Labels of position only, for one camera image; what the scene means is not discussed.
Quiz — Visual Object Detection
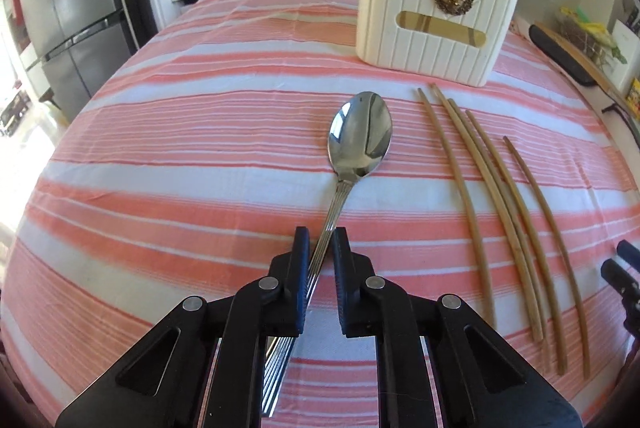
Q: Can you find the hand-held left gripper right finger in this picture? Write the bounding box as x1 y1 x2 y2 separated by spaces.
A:
332 227 583 428

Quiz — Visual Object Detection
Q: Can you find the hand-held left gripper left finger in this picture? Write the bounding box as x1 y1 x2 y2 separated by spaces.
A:
55 227 313 428

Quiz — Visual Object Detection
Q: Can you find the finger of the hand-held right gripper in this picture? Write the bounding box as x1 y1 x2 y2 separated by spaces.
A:
601 258 640 305
616 239 640 262

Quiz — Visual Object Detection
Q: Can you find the slender wooden chopstick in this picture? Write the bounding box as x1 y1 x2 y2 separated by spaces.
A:
432 83 543 343
447 98 552 372
502 135 590 379
416 88 497 329
465 109 567 376

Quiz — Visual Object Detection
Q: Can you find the steel spoon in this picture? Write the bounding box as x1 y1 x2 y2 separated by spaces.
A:
260 91 393 419

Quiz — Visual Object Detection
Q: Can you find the cream utensil holder box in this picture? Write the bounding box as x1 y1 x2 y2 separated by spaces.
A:
356 0 521 88

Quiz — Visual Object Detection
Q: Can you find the yellow snack packet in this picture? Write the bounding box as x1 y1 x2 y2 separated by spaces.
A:
625 78 640 115

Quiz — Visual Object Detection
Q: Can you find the wooden cutting board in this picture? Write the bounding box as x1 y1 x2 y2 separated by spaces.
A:
540 24 640 119

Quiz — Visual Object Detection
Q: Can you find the white knife block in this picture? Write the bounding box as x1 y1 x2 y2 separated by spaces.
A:
610 18 640 92

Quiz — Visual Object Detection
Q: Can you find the black oblong bar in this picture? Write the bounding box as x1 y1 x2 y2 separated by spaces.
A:
529 23 597 86

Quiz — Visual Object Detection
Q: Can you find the yellow plastic bag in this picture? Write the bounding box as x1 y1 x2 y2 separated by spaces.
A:
559 6 609 38

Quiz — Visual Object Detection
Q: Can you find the low wooden table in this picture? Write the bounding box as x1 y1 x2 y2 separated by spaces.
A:
0 81 29 135

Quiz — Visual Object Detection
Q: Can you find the black cable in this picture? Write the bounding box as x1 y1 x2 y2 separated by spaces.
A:
602 103 640 135

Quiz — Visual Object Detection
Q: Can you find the wire basket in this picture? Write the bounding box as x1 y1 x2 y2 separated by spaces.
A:
557 16 628 65

